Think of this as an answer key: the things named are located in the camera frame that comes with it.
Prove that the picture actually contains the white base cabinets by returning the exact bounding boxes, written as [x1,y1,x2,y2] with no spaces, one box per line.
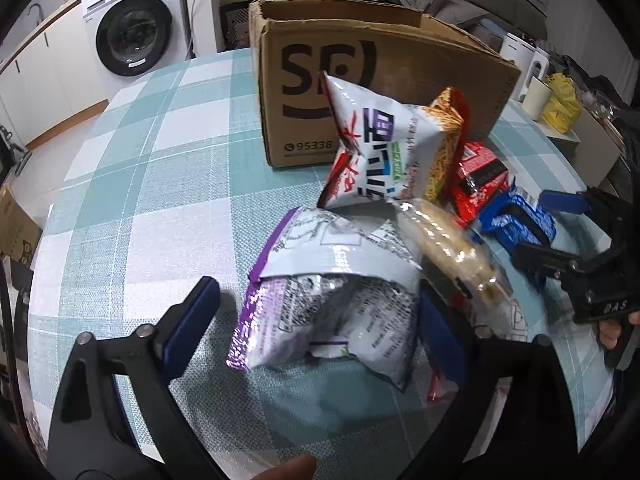
[0,7,108,148]

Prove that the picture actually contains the white washing machine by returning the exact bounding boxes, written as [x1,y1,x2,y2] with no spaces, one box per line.
[81,0,193,92]

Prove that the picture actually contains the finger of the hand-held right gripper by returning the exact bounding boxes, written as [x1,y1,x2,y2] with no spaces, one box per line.
[512,241,585,288]
[539,188,593,214]

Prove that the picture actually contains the small brown cardboard box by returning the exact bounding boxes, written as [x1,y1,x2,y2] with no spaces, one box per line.
[570,105,626,188]

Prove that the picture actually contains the person's right hand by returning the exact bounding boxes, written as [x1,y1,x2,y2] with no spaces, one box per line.
[596,319,622,352]

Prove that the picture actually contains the white electric kettle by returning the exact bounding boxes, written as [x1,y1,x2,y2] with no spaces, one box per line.
[500,32,548,101]

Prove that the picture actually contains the grey sofa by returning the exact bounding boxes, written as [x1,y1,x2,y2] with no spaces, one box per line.
[292,0,551,56]

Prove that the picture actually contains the orange noodle snack packet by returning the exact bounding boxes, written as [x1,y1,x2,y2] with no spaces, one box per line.
[422,86,471,203]

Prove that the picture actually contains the checked teal white tablecloth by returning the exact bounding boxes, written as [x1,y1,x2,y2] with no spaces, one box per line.
[27,47,621,480]

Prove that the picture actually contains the open cardboard box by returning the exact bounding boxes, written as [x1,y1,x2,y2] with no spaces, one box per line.
[0,185,43,266]

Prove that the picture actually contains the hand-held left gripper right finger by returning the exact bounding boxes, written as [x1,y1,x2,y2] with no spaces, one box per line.
[400,285,583,480]

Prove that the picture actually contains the red snack packet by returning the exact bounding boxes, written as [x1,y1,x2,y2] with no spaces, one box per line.
[450,141,510,226]

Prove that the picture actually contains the white noodle snack packet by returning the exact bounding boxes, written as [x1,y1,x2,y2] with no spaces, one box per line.
[317,71,463,209]

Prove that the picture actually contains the yellow plastic bag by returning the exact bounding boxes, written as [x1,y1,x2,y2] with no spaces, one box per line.
[540,72,583,133]

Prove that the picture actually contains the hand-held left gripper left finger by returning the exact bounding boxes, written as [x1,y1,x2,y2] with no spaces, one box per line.
[46,276,222,480]

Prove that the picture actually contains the heap of dark clothing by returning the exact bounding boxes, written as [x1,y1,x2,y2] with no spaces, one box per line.
[550,45,640,126]

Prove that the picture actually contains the purple silver snack packet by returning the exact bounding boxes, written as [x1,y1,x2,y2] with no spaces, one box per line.
[226,206,423,393]

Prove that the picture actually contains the person's left hand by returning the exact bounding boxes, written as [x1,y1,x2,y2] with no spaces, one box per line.
[250,455,317,480]

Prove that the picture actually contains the black white patterned basket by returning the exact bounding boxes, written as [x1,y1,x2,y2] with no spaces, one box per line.
[220,1,253,51]

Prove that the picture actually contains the clear bread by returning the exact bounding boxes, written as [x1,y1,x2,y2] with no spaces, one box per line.
[392,199,513,306]

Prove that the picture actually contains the cream cup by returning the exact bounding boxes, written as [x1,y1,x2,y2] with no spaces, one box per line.
[522,76,553,121]

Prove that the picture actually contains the blue snack packet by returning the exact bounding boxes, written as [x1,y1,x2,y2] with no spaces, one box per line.
[477,185,558,256]

